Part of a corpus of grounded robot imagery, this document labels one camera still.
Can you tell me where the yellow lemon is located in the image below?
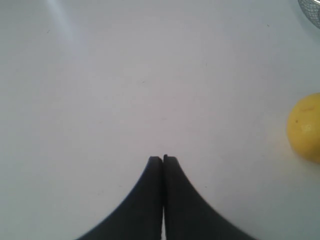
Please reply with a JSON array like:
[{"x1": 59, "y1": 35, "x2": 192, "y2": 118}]
[{"x1": 286, "y1": 93, "x2": 320, "y2": 163}]

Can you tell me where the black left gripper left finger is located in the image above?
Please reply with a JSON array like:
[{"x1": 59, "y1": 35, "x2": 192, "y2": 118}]
[{"x1": 79, "y1": 156, "x2": 164, "y2": 240}]

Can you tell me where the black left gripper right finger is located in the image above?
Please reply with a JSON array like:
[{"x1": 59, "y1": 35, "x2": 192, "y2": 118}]
[{"x1": 163, "y1": 155, "x2": 253, "y2": 240}]

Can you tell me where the oval wire mesh basket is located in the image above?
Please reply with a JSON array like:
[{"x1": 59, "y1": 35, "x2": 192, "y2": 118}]
[{"x1": 298, "y1": 0, "x2": 320, "y2": 28}]

